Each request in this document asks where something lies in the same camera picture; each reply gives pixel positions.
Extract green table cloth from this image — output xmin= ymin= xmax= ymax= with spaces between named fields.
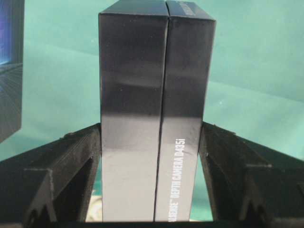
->
xmin=0 ymin=0 xmax=304 ymax=219

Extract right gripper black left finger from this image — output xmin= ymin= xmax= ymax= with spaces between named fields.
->
xmin=0 ymin=123 xmax=101 ymax=228

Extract black camera box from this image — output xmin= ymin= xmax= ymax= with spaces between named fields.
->
xmin=0 ymin=0 xmax=25 ymax=142
xmin=98 ymin=0 xmax=216 ymax=223

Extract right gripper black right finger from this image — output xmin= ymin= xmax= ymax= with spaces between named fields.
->
xmin=199 ymin=123 xmax=304 ymax=228

